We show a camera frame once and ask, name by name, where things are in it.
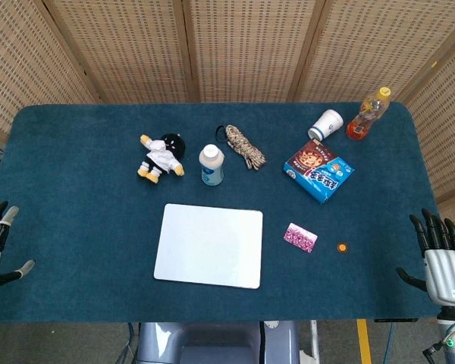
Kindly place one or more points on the grey robot torso base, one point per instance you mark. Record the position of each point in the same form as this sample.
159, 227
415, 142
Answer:
212, 343

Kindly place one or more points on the black head plush doll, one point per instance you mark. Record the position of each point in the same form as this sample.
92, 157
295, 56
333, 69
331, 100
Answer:
163, 157

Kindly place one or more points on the white rectangular board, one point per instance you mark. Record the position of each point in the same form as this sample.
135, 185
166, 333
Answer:
208, 246

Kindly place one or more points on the pink patterned card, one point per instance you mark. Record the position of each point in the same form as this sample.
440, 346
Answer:
300, 237

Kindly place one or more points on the orange drink bottle yellow cap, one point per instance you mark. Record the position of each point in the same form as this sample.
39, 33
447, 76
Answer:
366, 117

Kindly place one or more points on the blue snack box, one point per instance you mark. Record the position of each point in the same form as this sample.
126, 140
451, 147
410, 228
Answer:
318, 170

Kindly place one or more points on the small orange round token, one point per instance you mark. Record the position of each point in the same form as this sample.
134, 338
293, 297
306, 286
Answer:
341, 247

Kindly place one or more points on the bamboo folding screen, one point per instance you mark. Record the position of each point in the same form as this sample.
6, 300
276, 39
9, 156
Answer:
246, 49

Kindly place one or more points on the teal felt table cloth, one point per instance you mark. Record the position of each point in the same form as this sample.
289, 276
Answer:
79, 227

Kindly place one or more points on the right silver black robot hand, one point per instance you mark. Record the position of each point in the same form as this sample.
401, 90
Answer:
445, 273

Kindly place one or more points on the white paper cup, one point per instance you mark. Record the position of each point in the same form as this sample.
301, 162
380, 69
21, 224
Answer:
326, 125

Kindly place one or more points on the white milk bottle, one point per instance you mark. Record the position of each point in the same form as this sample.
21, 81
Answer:
211, 167

